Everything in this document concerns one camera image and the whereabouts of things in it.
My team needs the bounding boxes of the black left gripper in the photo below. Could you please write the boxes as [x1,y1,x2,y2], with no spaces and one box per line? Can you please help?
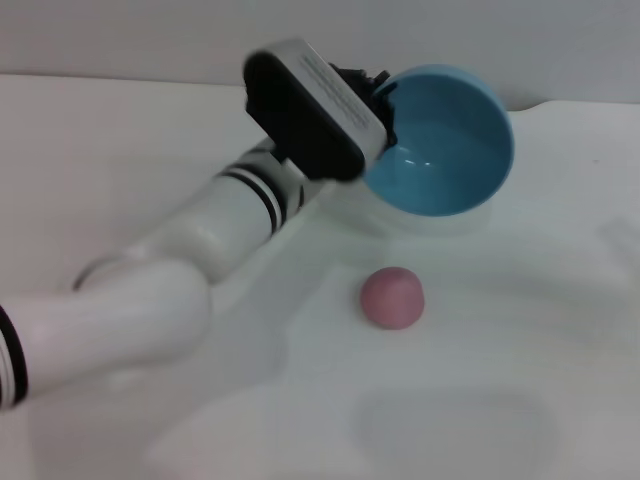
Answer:
[326,61,401,148]

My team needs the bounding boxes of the blue bowl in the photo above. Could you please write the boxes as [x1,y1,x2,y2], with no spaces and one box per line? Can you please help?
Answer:
[361,63,516,218]

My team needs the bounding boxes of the pink peach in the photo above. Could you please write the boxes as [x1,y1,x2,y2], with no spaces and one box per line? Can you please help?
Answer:
[359,265,427,331]

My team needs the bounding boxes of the black and white left wrist camera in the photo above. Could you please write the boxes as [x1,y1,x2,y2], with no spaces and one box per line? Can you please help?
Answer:
[241,36,392,184]

